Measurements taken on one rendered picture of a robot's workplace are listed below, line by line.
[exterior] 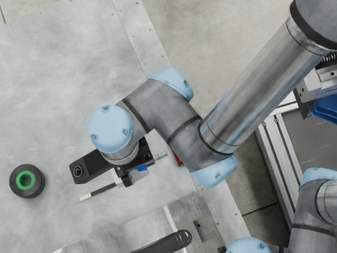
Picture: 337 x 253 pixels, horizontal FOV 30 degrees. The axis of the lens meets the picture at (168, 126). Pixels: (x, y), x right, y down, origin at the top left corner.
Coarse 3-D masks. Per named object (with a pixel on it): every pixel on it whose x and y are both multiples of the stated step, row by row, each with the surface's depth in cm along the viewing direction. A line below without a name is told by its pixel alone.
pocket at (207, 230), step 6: (204, 216) 143; (210, 216) 143; (198, 222) 144; (204, 222) 143; (210, 222) 143; (198, 228) 143; (204, 228) 143; (210, 228) 143; (216, 228) 142; (204, 234) 143; (210, 234) 143; (216, 234) 143; (204, 240) 142
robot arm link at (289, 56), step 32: (320, 0) 81; (288, 32) 87; (320, 32) 83; (256, 64) 93; (288, 64) 89; (224, 96) 99; (256, 96) 94; (192, 128) 106; (224, 128) 99; (256, 128) 101; (192, 160) 105; (224, 160) 104
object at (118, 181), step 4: (164, 152) 141; (156, 156) 140; (160, 156) 140; (164, 156) 141; (112, 168) 138; (136, 168) 139; (140, 168) 139; (144, 168) 139; (112, 172) 138; (116, 176) 137; (116, 180) 137; (120, 180) 137; (116, 184) 137; (120, 184) 139
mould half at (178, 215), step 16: (160, 208) 142; (176, 208) 142; (192, 208) 142; (208, 208) 142; (128, 224) 142; (144, 224) 142; (160, 224) 141; (176, 224) 141; (192, 224) 141; (96, 240) 139; (112, 240) 141; (128, 240) 141; (144, 240) 141; (192, 240) 140; (208, 240) 140
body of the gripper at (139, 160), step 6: (144, 138) 120; (144, 144) 120; (138, 150) 120; (144, 150) 123; (138, 156) 125; (144, 156) 126; (150, 156) 125; (132, 162) 125; (138, 162) 125; (144, 162) 125; (114, 168) 125; (120, 168) 125; (126, 168) 125; (132, 168) 125; (120, 174) 125; (126, 174) 127
